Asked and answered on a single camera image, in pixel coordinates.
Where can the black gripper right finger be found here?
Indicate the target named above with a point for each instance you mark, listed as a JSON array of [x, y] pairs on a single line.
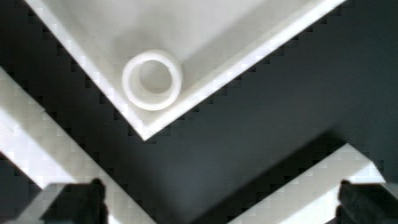
[[369, 203]]

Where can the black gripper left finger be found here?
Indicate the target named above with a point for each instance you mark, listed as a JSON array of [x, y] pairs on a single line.
[[79, 206]]

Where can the white square tabletop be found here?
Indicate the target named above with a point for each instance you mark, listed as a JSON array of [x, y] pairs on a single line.
[[166, 48]]

